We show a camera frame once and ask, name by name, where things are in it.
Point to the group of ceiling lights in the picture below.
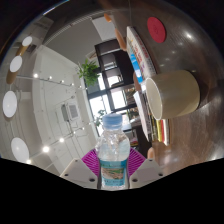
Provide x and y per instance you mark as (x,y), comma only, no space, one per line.
(10,104)

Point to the clear blue-capped water bottle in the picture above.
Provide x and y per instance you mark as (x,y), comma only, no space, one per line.
(112,150)

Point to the large flat blue-covered book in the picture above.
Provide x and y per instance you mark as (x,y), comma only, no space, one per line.
(140,55)

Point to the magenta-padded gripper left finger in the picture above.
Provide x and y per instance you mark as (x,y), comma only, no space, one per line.
(78,171)

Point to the low dark shelf unit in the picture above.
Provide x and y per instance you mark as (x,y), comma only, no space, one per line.
(115,66)

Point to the bushy potted green plant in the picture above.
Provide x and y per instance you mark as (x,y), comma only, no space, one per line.
(88,72)

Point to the small potted green plant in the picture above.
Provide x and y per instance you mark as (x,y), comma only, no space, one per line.
(99,118)

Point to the flat round red coaster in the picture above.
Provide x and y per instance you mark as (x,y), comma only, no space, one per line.
(156,30)

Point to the group of orange chairs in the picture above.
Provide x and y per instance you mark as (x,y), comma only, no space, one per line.
(120,39)

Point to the cream ceramic mug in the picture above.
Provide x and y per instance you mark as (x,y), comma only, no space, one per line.
(178,93)

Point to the white ceiling air conditioner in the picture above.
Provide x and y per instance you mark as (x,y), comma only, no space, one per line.
(71,111)

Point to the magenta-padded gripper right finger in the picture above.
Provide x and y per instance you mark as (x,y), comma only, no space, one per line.
(148,171)

